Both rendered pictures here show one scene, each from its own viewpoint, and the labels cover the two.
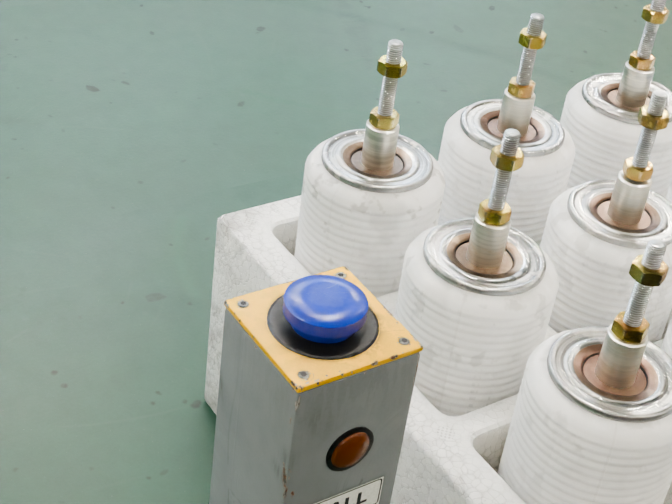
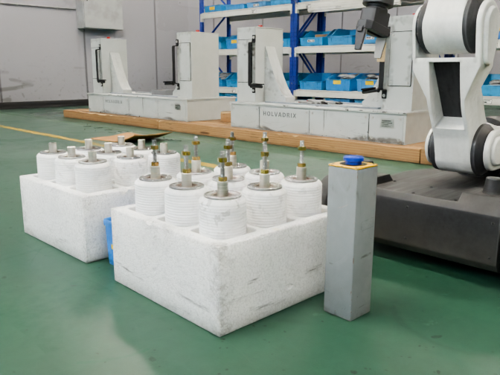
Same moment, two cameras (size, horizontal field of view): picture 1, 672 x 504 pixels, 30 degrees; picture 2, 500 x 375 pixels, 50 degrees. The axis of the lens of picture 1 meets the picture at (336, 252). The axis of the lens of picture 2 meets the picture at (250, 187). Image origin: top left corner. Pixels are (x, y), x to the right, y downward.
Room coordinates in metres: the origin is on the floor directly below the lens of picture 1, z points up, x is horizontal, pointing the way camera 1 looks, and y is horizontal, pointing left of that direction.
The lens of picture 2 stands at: (0.79, 1.02, 0.49)
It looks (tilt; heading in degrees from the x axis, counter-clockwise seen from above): 12 degrees down; 264
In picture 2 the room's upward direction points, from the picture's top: straight up
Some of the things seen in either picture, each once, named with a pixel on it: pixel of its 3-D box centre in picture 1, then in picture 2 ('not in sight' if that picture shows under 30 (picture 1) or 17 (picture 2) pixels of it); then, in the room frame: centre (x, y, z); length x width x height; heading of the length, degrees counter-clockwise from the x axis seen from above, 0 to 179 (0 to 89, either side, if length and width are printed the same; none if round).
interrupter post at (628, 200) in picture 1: (629, 198); (228, 172); (0.70, -0.18, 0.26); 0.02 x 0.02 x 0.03
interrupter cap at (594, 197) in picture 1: (624, 214); (228, 178); (0.70, -0.18, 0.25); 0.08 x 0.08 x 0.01
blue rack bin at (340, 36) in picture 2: not in sight; (350, 36); (-1.18, -5.56, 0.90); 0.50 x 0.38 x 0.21; 40
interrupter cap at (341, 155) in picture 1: (377, 161); (222, 195); (0.72, -0.02, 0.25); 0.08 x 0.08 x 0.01
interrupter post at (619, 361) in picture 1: (620, 356); (300, 173); (0.54, -0.16, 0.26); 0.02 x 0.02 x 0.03
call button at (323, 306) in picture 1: (324, 313); (353, 161); (0.47, 0.00, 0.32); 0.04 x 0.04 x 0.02
